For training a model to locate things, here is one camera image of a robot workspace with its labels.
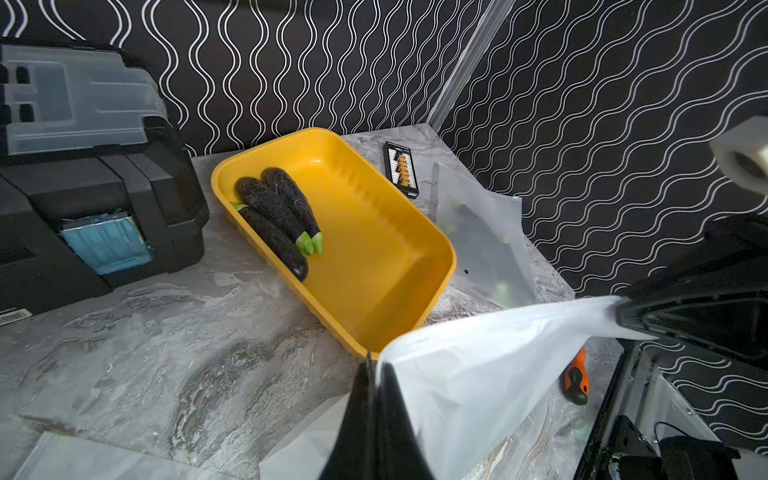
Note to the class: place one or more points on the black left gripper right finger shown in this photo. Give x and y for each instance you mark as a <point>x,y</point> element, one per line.
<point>397,454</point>

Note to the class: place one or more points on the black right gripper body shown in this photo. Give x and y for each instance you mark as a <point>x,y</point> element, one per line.
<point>713,297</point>

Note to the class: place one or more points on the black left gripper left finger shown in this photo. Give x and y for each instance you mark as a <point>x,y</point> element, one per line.
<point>352,456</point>

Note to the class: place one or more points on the clear zip-top bag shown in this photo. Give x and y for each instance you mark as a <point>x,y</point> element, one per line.
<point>485,229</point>
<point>467,384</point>

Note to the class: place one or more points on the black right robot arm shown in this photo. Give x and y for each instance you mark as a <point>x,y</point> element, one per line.
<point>658,419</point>

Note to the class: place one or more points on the stack of clear zip-top bags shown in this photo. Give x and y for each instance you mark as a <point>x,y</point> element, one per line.
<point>64,457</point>

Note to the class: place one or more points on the yellow plastic bin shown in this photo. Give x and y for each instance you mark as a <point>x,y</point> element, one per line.
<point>384,263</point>

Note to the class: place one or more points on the pile of toy eggplants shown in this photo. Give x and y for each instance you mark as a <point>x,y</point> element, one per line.
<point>278,211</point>

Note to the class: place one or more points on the small black picture card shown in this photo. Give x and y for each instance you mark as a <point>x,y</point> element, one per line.
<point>399,169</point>

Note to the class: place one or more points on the black toolbox with blue latches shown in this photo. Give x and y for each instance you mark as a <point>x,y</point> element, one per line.
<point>97,188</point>

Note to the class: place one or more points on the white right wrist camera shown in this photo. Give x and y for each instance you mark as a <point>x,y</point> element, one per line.
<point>741,154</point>

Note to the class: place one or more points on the orange handled screwdriver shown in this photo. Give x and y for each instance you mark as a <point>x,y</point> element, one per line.
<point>576,381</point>

